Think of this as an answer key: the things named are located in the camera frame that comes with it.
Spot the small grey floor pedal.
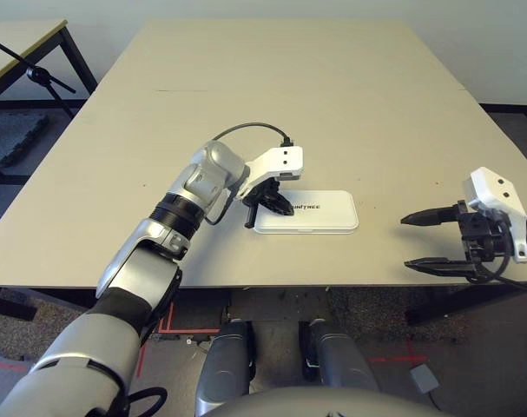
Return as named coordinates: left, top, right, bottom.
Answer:
left=408, top=364, right=440, bottom=394

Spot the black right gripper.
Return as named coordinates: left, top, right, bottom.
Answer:
left=400, top=199, right=514, bottom=282

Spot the black tripod stand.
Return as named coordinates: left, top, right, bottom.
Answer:
left=0, top=34, right=77, bottom=118

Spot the dark grey foam mat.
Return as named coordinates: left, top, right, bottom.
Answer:
left=0, top=110, right=49, bottom=169

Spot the grey robot torso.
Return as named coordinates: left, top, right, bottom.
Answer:
left=201, top=386, right=455, bottom=417

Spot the grey left robot leg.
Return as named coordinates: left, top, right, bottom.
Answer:
left=195, top=319, right=258, bottom=416

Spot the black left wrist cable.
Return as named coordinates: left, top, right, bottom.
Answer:
left=204, top=122, right=294, bottom=227

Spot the white plastic pencil case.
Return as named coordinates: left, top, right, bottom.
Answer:
left=253, top=189, right=359, bottom=236

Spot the beige side table black frame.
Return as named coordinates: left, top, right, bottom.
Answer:
left=0, top=18, right=98, bottom=183

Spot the grey robot leg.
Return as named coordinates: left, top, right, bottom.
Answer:
left=195, top=319, right=258, bottom=416
left=300, top=318, right=379, bottom=392

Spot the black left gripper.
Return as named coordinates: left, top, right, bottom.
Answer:
left=244, top=181, right=297, bottom=229

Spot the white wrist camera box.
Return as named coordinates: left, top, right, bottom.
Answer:
left=462, top=167, right=527, bottom=265
left=239, top=146, right=306, bottom=201

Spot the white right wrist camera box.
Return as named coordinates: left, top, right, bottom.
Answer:
left=462, top=167, right=527, bottom=265

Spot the grey right robot leg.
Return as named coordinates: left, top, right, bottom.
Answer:
left=300, top=318, right=379, bottom=392

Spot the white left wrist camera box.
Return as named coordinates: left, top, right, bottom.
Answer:
left=239, top=146, right=306, bottom=201

